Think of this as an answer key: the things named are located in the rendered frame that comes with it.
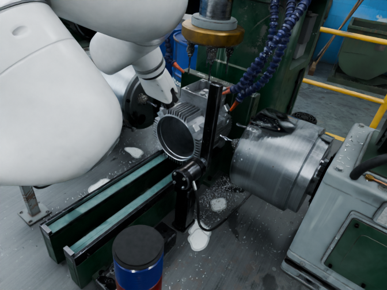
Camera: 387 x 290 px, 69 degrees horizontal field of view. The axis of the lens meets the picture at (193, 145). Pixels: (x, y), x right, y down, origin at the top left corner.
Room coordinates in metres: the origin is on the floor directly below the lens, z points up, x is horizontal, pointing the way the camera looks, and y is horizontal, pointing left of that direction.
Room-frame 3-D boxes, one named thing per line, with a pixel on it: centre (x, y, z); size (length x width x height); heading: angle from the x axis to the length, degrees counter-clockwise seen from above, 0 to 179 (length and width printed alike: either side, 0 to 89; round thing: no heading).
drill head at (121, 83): (1.01, 0.30, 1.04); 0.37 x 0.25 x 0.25; 57
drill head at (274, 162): (0.63, -0.27, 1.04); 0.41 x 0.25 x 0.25; 57
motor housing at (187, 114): (0.81, 0.01, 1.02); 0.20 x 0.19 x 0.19; 147
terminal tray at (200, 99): (0.84, -0.01, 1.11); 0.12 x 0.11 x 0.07; 147
